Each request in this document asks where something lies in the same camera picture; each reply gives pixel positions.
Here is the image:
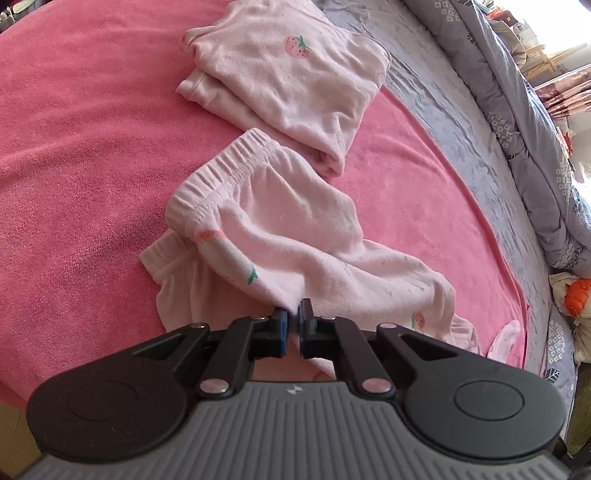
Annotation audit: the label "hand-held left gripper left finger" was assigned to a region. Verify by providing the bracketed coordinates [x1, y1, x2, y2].
[117, 307, 289, 398]

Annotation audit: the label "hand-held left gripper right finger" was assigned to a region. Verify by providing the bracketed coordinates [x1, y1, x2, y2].
[298, 299, 467, 398]

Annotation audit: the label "pink strawberry pants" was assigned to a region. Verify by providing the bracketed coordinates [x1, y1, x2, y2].
[140, 128, 525, 381]

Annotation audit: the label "pink strawberry top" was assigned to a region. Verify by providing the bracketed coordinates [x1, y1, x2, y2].
[175, 0, 392, 178]

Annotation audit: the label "grey bed sheet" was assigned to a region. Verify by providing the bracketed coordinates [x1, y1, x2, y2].
[318, 0, 578, 416]

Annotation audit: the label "pink fleece blanket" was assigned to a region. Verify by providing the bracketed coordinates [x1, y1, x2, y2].
[0, 0, 529, 411]

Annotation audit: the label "orange plush toy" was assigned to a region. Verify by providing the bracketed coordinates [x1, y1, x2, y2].
[566, 279, 591, 319]

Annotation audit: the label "grey floral duvet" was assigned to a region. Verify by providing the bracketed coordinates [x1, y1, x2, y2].
[402, 0, 591, 268]

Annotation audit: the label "floral curtain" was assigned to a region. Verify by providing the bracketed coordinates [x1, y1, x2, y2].
[536, 69, 591, 121]

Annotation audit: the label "wooden easel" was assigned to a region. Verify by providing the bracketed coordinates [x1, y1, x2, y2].
[522, 44, 573, 86]

